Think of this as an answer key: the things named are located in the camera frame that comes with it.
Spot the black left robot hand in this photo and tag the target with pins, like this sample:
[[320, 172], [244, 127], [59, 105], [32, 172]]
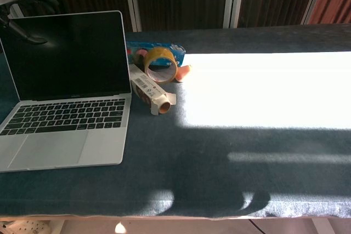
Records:
[[19, 30]]

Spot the silver laptop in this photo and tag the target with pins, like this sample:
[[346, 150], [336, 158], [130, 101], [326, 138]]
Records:
[[68, 124]]

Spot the pink tape roll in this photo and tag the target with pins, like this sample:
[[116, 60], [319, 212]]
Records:
[[141, 53]]

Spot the brown white long carton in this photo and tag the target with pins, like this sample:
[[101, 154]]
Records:
[[144, 86]]

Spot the clear packing tape roll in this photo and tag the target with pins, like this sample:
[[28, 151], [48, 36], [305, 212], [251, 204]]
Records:
[[157, 53]]

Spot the blue cardboard film box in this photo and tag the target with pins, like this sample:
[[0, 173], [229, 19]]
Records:
[[161, 46]]

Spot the brown cardboard tube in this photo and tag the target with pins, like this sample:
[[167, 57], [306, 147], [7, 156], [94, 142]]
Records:
[[165, 107]]

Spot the white perforated clog shoe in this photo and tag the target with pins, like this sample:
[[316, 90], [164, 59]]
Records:
[[22, 227]]

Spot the dark blue table cloth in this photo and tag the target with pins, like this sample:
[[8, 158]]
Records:
[[192, 162]]

